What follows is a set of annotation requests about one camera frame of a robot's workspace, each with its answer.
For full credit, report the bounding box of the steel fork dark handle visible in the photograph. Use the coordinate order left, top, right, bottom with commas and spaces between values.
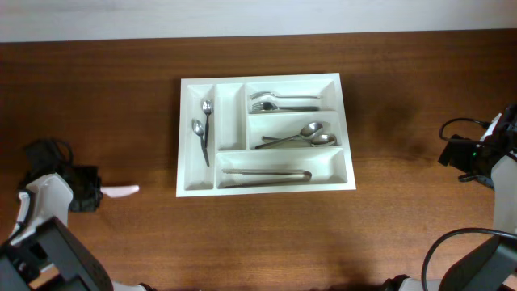
251, 102, 320, 113

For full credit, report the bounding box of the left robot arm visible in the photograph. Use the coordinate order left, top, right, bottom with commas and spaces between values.
1, 138, 152, 291

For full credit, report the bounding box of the white plastic cutlery tray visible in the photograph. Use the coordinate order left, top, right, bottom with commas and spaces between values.
176, 73, 356, 197

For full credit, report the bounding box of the white plastic knife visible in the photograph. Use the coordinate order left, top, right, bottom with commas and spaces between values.
100, 185, 140, 198

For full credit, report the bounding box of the small steel teaspoon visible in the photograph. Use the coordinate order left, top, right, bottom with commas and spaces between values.
202, 99, 213, 147
192, 119, 210, 167

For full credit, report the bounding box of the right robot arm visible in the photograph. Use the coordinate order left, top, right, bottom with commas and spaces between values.
380, 103, 516, 291

